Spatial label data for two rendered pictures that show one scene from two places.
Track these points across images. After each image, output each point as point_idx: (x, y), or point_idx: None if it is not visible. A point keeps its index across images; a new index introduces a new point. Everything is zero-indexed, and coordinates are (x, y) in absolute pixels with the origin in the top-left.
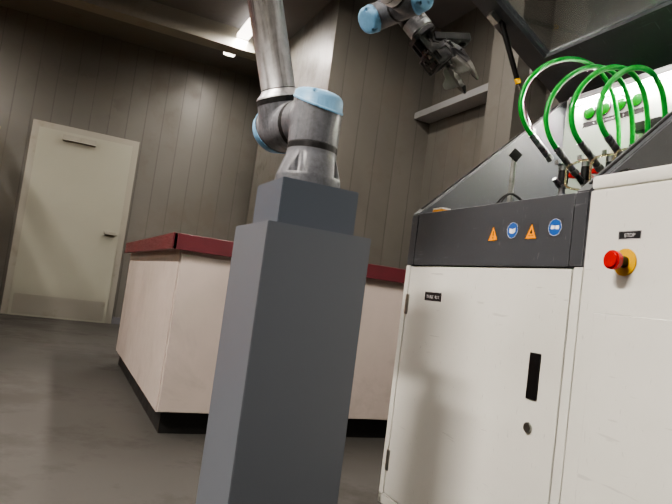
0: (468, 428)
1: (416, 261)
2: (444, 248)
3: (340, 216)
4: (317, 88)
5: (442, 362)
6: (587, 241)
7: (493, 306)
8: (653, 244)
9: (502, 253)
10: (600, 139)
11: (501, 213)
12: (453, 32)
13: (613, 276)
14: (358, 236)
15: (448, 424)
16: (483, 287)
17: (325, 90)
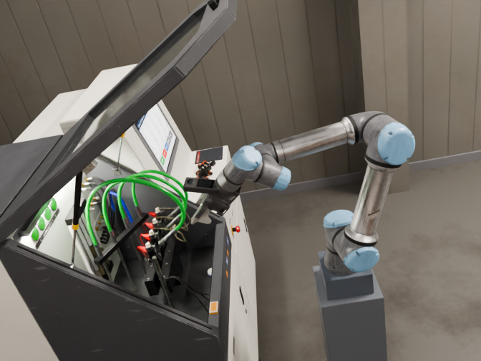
0: (248, 351)
1: (227, 352)
2: (226, 315)
3: None
4: (342, 210)
5: (242, 357)
6: (229, 234)
7: (235, 298)
8: (230, 218)
9: (229, 274)
10: (51, 247)
11: (224, 260)
12: (202, 178)
13: (232, 237)
14: (319, 265)
15: None
16: (232, 299)
17: (338, 210)
